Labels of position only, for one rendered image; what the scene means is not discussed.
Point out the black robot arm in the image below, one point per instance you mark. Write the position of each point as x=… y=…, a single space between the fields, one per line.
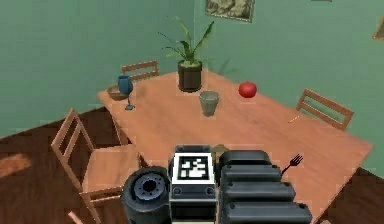
x=240 y=186

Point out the wooden dining table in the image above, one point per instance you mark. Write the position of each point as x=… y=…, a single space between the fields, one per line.
x=233 y=126

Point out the brown wooden bowl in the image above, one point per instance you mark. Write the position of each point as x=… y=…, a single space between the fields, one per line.
x=115 y=93

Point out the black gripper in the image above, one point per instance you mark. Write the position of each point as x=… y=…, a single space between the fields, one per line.
x=146 y=196

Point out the green plant in brown pot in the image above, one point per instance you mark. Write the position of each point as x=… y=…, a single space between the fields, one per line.
x=189 y=75

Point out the blue goblet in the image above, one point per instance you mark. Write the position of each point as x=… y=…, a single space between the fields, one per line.
x=125 y=86

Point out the wooden chair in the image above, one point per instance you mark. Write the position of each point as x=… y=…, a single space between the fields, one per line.
x=140 y=70
x=96 y=166
x=325 y=108

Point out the red apple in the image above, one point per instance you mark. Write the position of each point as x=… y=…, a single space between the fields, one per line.
x=247 y=89

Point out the black fork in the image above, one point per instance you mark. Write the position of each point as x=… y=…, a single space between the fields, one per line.
x=293 y=163

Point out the framed wall picture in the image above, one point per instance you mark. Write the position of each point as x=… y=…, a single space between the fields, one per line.
x=230 y=8

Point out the grey cup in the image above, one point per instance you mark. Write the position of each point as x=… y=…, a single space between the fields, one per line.
x=209 y=102

